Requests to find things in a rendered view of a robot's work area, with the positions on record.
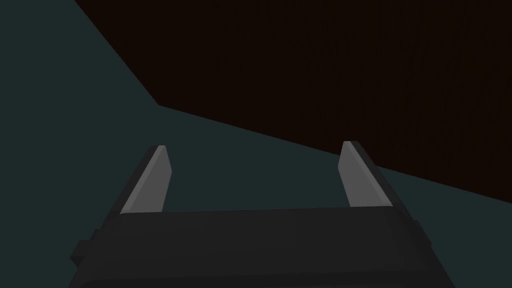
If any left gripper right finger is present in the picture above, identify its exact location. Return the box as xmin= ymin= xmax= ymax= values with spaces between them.
xmin=337 ymin=140 xmax=406 ymax=209

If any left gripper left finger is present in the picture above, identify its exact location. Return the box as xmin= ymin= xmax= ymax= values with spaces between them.
xmin=108 ymin=144 xmax=173 ymax=215

